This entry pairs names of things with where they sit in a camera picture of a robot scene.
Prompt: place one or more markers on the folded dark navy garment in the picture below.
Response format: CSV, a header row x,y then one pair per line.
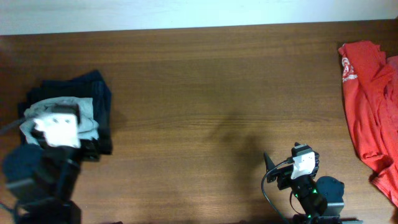
x,y
95,105

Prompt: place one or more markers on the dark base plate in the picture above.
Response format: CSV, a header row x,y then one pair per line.
x,y
302,219

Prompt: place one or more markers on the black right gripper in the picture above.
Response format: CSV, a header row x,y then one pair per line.
x,y
284,177

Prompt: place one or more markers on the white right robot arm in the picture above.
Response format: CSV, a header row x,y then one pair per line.
x,y
321,199

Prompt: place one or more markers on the light blue t-shirt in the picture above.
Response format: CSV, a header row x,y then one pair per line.
x,y
87,128

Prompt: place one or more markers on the red t-shirt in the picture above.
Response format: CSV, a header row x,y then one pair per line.
x,y
369,81

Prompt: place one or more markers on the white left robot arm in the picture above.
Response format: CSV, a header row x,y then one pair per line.
x,y
42,176

